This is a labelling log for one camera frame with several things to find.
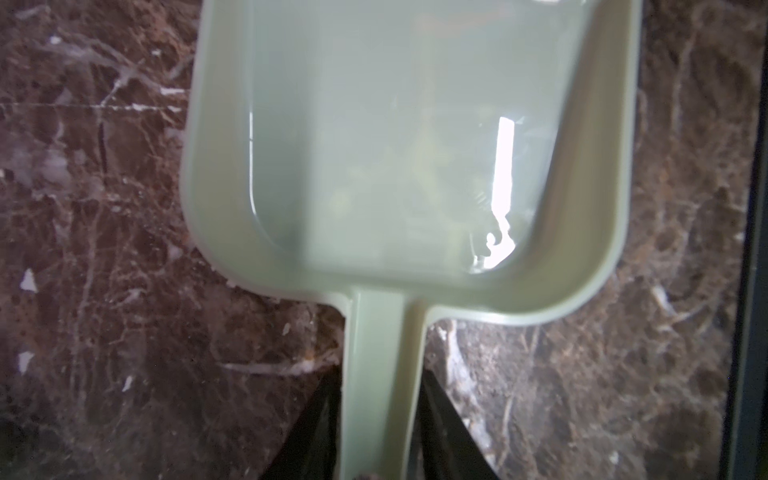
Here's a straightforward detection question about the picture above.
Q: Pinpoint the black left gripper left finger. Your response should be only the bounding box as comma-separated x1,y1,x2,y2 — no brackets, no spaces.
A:
260,368,342,480

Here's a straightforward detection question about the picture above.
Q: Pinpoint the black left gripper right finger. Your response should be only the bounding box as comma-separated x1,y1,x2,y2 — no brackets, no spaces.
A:
417,369,499,480

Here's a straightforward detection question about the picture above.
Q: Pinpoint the pale green dustpan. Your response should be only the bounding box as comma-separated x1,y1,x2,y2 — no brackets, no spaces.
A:
179,1,642,479

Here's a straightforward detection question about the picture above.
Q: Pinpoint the black front mounting rail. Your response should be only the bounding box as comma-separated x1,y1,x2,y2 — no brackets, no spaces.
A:
718,64,767,479

